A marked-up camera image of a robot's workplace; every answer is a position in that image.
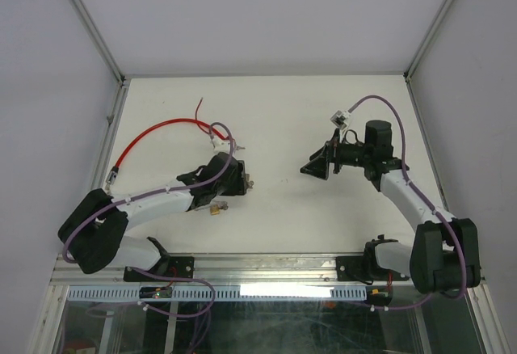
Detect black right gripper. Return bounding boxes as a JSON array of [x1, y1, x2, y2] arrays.
[[299, 129, 371, 180]]

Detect large brass padlock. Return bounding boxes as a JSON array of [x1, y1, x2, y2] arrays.
[[244, 174, 254, 191]]

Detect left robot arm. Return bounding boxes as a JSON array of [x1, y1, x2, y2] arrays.
[[57, 152, 249, 280]]

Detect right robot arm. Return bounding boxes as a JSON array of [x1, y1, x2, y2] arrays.
[[300, 120, 481, 296]]

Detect small brass padlock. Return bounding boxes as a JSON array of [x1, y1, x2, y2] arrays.
[[209, 201, 229, 215]]

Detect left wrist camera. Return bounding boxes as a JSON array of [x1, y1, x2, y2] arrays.
[[211, 135, 235, 154]]

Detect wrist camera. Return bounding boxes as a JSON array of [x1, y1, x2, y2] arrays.
[[211, 135, 235, 154], [330, 110, 351, 130]]

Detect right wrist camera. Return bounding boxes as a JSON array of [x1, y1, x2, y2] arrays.
[[330, 110, 351, 130]]

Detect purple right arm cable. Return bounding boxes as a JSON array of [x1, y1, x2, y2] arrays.
[[347, 95, 469, 313]]

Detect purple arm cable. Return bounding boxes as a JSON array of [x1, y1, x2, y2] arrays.
[[347, 95, 469, 313], [63, 121, 236, 264]]

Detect aluminium mounting rail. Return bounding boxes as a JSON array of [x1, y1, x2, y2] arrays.
[[50, 252, 417, 286]]

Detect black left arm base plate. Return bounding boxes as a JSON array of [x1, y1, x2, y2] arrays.
[[123, 255, 195, 282]]

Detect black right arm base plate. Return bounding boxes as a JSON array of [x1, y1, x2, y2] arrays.
[[335, 255, 409, 285]]

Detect red cable lock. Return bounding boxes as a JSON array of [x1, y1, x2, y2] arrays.
[[105, 117, 246, 192]]

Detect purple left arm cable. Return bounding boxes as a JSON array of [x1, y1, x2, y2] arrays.
[[63, 121, 236, 264]]

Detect white slotted cable duct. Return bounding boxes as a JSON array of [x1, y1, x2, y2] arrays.
[[68, 283, 367, 302]]

